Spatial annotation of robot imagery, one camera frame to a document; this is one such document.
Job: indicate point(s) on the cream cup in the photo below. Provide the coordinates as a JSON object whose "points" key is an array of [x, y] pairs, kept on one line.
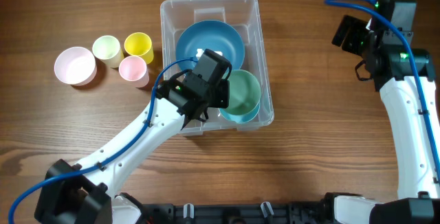
{"points": [[107, 48]]}

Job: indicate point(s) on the light blue bowl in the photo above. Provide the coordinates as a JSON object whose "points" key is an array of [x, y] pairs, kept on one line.
{"points": [[241, 119]]}

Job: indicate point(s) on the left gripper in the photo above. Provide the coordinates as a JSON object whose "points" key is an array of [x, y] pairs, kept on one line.
{"points": [[223, 97]]}

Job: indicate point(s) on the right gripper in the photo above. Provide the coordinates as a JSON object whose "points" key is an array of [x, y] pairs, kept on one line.
{"points": [[357, 27]]}

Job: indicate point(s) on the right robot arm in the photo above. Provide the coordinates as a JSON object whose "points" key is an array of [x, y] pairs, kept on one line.
{"points": [[418, 182]]}

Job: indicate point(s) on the dark blue bowl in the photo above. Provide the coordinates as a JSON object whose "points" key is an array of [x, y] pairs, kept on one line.
{"points": [[214, 35]]}

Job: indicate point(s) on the yellow cup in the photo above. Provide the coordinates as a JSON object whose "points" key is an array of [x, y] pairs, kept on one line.
{"points": [[140, 44]]}

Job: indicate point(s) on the pink cup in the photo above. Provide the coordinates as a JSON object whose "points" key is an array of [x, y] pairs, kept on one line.
{"points": [[134, 70]]}

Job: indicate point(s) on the mint green bowl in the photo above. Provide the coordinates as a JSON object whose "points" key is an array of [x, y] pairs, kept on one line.
{"points": [[244, 93]]}

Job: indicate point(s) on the pink bowl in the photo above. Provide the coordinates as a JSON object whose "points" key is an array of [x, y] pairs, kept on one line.
{"points": [[75, 66]]}

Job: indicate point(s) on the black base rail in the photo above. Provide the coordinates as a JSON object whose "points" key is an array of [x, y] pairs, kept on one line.
{"points": [[287, 213]]}

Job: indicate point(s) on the clear plastic storage container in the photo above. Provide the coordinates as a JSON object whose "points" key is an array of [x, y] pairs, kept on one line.
{"points": [[244, 17]]}

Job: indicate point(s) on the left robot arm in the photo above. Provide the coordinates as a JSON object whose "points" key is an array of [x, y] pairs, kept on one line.
{"points": [[89, 191]]}

